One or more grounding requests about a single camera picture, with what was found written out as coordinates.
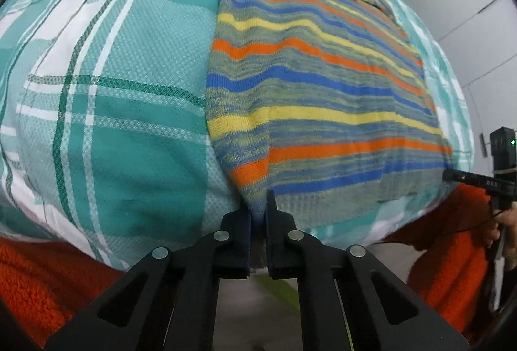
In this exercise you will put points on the person's right hand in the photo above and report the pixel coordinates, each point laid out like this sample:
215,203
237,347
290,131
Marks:
502,227

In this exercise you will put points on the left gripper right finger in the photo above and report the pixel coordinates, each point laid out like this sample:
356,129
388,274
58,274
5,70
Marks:
348,299

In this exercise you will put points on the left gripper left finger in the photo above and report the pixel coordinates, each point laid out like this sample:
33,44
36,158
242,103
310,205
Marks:
167,301

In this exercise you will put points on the orange fleece clothing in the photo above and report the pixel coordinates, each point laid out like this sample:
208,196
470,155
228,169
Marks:
449,276

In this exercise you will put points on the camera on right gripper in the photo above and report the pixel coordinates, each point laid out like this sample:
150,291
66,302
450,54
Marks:
503,151

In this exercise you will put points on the teal plaid bed cover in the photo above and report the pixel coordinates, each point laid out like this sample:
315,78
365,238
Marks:
104,135

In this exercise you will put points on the striped knit sweater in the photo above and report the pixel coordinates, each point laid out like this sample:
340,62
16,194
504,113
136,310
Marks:
322,105

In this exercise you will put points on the white wardrobe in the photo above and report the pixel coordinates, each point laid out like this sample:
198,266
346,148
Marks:
479,39

